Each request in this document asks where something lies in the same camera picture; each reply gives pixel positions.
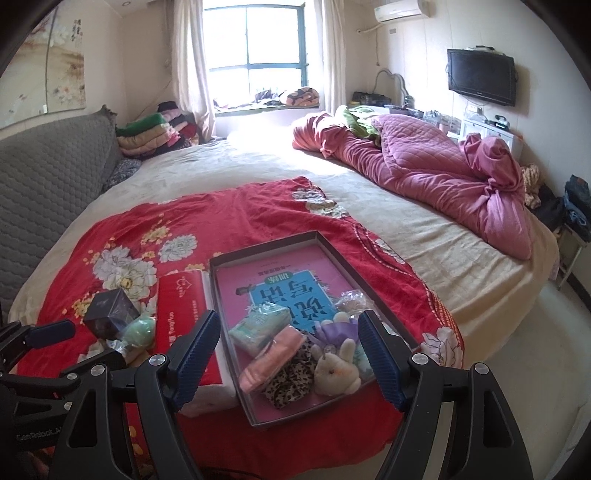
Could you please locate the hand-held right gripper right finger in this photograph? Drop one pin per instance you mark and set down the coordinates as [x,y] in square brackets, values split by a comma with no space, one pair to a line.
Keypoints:
[381,360]

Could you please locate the stool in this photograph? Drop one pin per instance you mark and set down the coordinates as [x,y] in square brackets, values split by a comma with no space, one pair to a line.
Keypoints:
[572,240]

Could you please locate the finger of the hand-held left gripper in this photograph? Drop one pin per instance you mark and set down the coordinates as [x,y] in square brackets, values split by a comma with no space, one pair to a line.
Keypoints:
[51,333]
[111,356]

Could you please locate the white air conditioner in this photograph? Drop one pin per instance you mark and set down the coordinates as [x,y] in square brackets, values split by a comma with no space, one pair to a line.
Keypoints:
[401,11]

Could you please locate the pink book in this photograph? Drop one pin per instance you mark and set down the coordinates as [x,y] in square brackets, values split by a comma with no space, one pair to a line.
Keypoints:
[277,281]

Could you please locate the dark bag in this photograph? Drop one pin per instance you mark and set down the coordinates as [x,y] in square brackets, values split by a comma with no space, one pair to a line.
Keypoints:
[547,207]

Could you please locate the purple plush toy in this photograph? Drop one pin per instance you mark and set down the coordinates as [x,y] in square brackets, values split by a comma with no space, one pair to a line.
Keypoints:
[334,334]

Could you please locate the stack of folded blankets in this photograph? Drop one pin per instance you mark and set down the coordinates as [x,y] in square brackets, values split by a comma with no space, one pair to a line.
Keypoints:
[178,124]

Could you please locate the patterned orange blanket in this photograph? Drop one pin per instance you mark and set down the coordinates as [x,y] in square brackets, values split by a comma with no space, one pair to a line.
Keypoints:
[300,96]

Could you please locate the clear plastic packet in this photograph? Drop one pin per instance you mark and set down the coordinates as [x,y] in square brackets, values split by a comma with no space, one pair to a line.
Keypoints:
[353,302]

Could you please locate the beige folded blanket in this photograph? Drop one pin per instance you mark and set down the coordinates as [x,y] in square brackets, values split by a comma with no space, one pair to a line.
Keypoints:
[143,143]

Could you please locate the pink towel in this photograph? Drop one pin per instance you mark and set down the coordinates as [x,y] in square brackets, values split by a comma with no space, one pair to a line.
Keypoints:
[272,360]

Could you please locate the dark blue box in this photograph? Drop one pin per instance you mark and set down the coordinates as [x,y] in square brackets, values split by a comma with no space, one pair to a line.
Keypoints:
[108,314]

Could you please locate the green folded blanket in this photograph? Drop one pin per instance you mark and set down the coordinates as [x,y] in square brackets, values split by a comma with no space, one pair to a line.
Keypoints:
[143,123]

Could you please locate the grey quilted headboard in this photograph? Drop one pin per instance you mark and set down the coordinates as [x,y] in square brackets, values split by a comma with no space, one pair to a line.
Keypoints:
[46,175]

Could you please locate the green white tissue pack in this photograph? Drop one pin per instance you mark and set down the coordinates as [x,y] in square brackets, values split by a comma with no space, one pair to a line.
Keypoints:
[258,330]

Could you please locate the cream curtain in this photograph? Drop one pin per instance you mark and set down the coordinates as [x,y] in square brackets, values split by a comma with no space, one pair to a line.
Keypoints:
[189,69]
[332,55]

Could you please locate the red floral blanket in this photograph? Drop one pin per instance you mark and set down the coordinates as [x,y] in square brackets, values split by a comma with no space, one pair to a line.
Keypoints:
[277,207]

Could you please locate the dark patterned pillow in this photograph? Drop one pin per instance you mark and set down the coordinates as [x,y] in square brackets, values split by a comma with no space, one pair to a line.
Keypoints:
[122,170]

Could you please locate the black television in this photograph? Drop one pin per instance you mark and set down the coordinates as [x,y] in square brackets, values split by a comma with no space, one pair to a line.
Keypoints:
[480,76]

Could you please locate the green plush toy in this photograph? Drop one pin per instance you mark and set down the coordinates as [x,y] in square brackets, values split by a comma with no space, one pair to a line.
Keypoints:
[138,332]

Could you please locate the wall poster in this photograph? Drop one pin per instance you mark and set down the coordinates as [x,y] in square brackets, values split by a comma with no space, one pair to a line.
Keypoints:
[46,69]

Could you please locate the cream bunny plush toy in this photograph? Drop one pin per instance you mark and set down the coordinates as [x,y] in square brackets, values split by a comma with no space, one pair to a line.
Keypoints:
[334,369]

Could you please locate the pink quilt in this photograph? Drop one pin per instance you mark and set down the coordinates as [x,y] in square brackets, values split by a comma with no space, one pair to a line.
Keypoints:
[415,157]

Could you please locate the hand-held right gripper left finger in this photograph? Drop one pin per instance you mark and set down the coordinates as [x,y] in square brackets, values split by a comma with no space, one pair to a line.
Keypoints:
[196,355]

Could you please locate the blue jeans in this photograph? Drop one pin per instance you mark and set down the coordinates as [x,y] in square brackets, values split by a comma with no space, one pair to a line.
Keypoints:
[579,198]

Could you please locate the black clock radio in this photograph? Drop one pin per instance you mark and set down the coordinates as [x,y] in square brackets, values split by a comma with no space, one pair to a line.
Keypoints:
[501,122]

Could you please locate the leopard print scrunchie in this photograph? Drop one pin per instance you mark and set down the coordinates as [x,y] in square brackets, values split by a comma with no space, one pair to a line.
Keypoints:
[291,378]

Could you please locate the window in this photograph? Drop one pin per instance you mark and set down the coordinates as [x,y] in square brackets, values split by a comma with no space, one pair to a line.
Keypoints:
[272,41]

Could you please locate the grey shallow box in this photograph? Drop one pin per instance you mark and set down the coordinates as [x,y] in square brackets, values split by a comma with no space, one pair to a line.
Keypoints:
[277,419]

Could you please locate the green cloth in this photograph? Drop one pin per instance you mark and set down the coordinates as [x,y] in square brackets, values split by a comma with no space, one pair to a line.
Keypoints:
[355,117]

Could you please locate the red white tissue package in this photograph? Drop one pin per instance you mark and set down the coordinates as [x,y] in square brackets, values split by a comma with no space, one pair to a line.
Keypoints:
[182,304]

